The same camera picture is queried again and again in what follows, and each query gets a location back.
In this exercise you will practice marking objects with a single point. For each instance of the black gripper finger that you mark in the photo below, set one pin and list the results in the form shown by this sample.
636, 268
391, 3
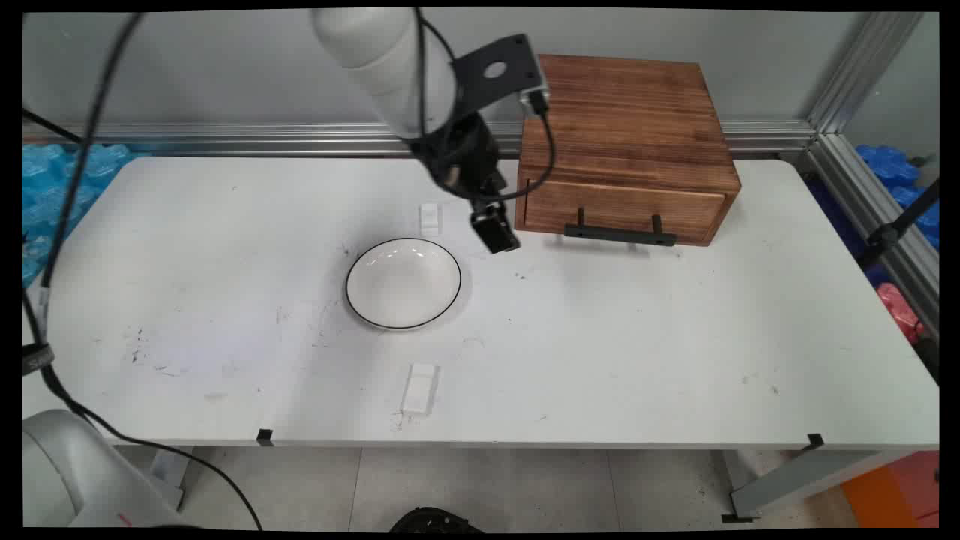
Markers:
496, 229

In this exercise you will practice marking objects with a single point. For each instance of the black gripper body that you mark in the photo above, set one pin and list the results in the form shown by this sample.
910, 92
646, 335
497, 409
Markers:
461, 157

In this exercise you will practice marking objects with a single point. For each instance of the brown wooden drawer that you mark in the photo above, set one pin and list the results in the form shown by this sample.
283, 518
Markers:
622, 206

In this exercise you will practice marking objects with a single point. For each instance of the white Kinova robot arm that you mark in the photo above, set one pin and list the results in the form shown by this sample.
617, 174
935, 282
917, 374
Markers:
375, 52

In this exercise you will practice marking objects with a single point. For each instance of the small white block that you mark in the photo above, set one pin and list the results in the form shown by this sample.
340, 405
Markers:
430, 217

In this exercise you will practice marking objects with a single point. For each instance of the white bowl with black rim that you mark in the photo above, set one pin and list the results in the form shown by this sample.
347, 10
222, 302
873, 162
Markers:
403, 283

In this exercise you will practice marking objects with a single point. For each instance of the brown wooden cabinet box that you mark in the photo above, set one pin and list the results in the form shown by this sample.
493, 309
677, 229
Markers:
622, 112

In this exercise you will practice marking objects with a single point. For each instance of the large white block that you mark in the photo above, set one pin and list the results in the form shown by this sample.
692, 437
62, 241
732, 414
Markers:
420, 388

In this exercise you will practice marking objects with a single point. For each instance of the black round floor object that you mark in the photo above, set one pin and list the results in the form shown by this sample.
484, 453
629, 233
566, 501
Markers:
435, 521

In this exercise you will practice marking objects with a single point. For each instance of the black table edge clip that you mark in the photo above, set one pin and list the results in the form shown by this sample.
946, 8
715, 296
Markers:
265, 436
816, 441

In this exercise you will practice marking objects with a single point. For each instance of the blue bubble wrap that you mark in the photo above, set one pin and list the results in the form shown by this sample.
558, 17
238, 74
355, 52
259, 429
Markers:
52, 180
889, 165

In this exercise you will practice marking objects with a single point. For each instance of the black stand pole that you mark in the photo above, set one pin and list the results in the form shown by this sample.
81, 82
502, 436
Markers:
896, 229

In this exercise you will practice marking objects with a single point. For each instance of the grey metal table leg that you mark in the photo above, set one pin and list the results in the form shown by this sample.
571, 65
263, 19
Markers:
810, 480

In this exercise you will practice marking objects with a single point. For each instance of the red plastic bag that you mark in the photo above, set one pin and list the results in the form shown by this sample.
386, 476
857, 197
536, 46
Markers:
898, 307

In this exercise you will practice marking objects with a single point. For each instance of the orange box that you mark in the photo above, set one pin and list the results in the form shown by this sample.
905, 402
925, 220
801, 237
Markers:
896, 491

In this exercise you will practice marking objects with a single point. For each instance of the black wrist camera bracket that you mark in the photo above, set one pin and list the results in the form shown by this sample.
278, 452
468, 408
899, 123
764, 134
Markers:
495, 71

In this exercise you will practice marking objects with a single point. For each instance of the horizontal aluminium frame rail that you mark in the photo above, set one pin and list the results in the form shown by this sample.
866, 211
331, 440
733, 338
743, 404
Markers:
225, 135

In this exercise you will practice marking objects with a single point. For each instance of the slanted aluminium frame rail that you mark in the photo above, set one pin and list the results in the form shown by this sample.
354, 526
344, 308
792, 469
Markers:
877, 210

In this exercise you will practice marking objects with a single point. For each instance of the upright aluminium frame post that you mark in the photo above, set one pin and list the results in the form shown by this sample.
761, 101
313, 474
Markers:
862, 67

